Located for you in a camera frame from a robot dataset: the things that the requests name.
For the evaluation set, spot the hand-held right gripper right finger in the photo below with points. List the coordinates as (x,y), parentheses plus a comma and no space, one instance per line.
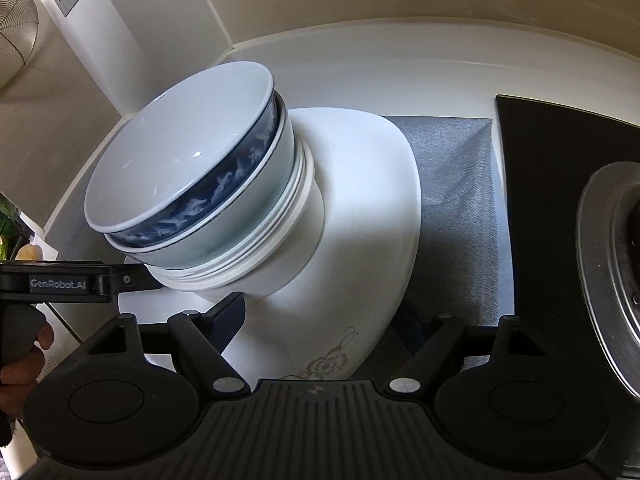
(411,331)

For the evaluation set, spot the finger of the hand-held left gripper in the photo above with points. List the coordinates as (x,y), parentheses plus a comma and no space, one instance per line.
(137,280)

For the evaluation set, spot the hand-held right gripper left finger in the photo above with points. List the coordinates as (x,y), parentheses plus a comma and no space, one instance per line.
(232,316)

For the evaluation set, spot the white ribbed bowl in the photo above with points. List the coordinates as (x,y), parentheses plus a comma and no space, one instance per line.
(306,240)

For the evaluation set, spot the white square flower plate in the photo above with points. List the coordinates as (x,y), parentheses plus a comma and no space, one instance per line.
(360,210)

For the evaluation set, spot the blue patterned white bowl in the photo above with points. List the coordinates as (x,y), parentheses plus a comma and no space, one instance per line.
(175,150)

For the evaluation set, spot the teal glazed bowl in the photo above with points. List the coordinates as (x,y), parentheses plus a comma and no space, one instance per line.
(281,180)

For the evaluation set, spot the person's left hand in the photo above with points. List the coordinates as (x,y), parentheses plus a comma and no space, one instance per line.
(22,367)

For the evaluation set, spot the wooden cutting board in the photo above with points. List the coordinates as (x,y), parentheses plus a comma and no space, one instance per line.
(29,252)

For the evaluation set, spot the grey mat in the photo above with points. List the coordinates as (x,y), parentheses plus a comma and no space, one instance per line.
(460,185)

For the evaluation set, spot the metal stove burner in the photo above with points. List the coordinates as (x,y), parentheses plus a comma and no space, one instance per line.
(605,260)

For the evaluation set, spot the black glass gas stove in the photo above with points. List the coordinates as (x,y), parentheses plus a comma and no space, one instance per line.
(540,160)

